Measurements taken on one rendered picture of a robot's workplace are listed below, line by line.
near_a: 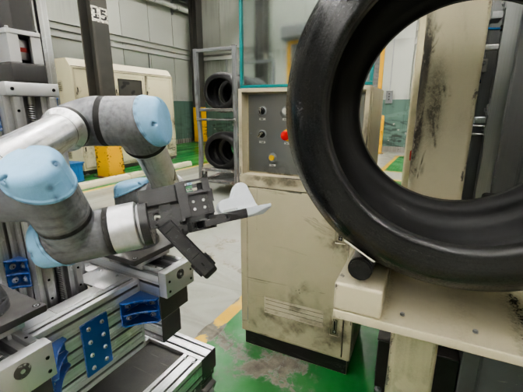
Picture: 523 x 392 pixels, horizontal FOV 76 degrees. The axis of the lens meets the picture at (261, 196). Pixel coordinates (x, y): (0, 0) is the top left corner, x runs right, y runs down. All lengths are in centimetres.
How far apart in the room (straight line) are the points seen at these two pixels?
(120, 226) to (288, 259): 110
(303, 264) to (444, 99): 90
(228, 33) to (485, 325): 1184
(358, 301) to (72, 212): 50
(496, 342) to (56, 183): 71
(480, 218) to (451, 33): 43
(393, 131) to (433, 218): 920
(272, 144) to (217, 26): 1112
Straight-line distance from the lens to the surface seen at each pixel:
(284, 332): 175
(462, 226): 86
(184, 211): 53
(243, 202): 55
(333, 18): 58
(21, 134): 70
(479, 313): 81
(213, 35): 1256
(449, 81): 96
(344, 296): 69
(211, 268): 56
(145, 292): 125
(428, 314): 76
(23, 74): 110
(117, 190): 121
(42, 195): 48
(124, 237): 54
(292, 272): 157
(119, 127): 82
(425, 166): 97
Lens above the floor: 119
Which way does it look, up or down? 15 degrees down
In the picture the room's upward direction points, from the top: straight up
